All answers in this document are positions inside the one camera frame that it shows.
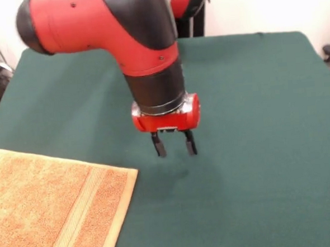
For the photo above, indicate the tan terry towel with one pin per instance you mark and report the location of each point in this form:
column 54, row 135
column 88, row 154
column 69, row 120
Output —
column 46, row 206

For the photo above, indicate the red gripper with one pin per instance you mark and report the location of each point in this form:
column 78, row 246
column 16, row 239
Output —
column 167, row 122

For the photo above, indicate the black metal stand frame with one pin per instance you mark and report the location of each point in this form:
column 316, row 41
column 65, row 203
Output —
column 198, row 23

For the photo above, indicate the dark green table cloth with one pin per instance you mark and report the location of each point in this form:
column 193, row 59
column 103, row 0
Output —
column 238, row 124

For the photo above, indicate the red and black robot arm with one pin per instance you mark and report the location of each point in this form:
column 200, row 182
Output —
column 106, row 29

